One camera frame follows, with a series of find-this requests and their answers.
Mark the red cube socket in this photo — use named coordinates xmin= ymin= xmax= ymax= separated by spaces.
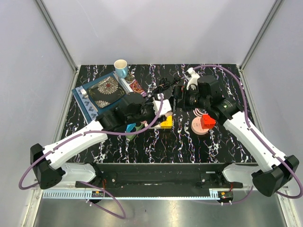
xmin=200 ymin=114 xmax=216 ymax=130

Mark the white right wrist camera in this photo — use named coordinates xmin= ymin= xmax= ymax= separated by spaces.
xmin=187 ymin=68 xmax=200 ymax=90

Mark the blue plug adapter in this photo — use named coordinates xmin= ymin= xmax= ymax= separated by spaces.
xmin=125 ymin=123 xmax=136 ymax=133

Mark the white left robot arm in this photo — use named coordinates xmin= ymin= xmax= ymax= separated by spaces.
xmin=30 ymin=92 xmax=172 ymax=189

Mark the pink cube socket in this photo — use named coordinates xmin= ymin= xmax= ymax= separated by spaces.
xmin=142 ymin=121 xmax=148 ymax=127

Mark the yellow cube socket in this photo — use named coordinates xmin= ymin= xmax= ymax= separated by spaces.
xmin=160 ymin=115 xmax=173 ymax=129

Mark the blue patterned placemat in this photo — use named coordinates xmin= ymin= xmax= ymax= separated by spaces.
xmin=71 ymin=71 xmax=148 ymax=125

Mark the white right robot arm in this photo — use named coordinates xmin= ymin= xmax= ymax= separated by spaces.
xmin=170 ymin=75 xmax=299 ymax=197

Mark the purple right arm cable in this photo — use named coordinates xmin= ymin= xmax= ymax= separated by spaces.
xmin=193 ymin=65 xmax=303 ymax=205

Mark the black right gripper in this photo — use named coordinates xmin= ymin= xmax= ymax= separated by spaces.
xmin=168 ymin=86 xmax=209 ymax=113

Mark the teal ceramic mug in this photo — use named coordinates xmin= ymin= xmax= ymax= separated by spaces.
xmin=114 ymin=59 xmax=128 ymax=79

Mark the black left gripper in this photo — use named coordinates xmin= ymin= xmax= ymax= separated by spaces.
xmin=127 ymin=95 xmax=167 ymax=127

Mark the silver fork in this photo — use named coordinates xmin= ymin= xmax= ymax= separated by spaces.
xmin=80 ymin=88 xmax=98 ymax=111

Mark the green power strip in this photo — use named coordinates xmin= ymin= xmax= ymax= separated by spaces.
xmin=125 ymin=128 xmax=141 ymax=140

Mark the pink round socket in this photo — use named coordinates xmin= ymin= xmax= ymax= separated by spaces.
xmin=191 ymin=117 xmax=209 ymax=135

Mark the dark floral square plate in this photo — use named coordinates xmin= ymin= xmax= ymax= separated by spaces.
xmin=87 ymin=76 xmax=126 ymax=109

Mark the black power cable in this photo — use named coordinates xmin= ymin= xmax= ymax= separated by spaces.
xmin=146 ymin=77 xmax=181 ymax=100

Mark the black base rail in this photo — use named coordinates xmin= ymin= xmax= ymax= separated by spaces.
xmin=89 ymin=163 xmax=243 ymax=199

